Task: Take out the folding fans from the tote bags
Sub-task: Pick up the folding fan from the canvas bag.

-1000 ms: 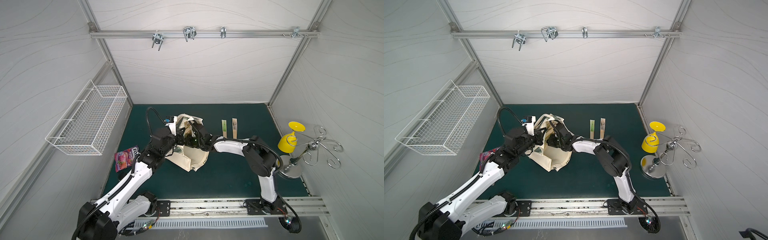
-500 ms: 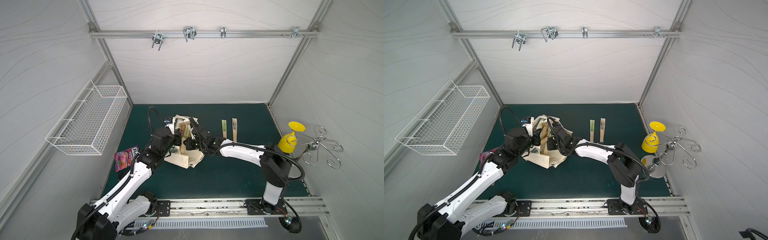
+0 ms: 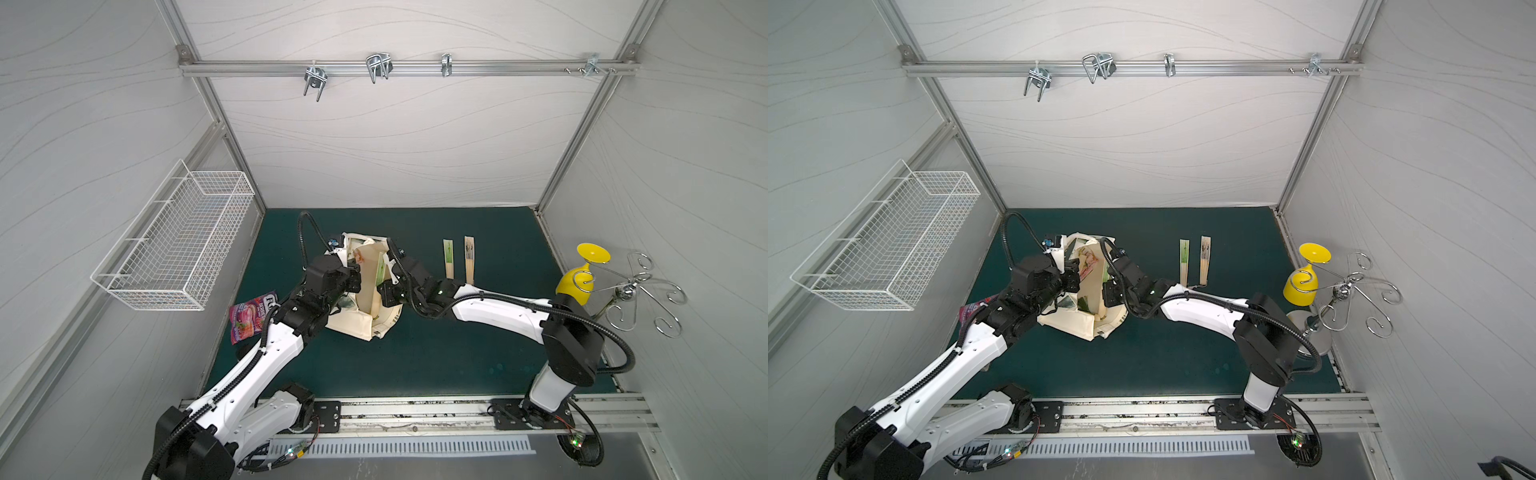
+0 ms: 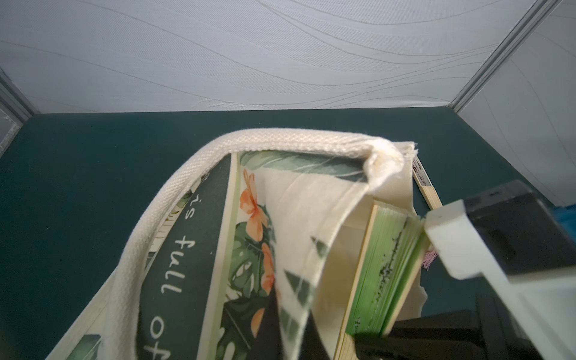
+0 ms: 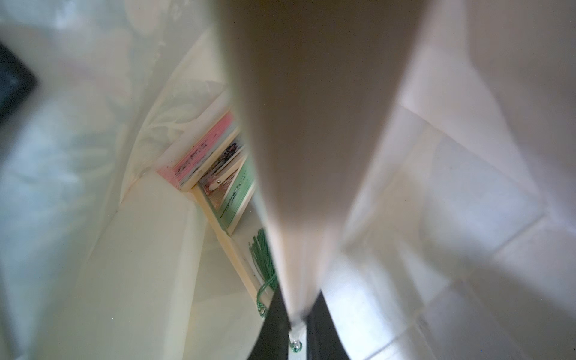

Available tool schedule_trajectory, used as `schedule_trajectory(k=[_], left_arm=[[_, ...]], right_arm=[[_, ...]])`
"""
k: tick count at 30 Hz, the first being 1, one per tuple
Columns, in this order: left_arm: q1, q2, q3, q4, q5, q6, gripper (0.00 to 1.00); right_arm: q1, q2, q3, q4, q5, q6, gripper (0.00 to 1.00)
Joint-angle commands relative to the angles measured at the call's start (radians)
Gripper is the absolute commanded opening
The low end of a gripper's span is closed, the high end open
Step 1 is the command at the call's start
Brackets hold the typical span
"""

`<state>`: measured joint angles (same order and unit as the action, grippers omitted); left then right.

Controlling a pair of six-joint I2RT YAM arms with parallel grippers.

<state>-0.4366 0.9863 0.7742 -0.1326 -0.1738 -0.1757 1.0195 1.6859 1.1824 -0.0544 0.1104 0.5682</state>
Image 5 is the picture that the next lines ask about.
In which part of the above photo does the pink folding fan in bag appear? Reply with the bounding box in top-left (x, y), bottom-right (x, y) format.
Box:
top-left (153, 91), bottom-right (240, 191)

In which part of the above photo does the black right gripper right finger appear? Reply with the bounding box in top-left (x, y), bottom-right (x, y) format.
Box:
top-left (306, 292), bottom-right (350, 360)

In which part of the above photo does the bamboo folding fan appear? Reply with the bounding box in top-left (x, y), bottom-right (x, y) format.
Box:
top-left (208, 1), bottom-right (427, 350)

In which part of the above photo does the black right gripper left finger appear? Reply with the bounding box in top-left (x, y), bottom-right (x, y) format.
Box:
top-left (247, 288), bottom-right (290, 360)

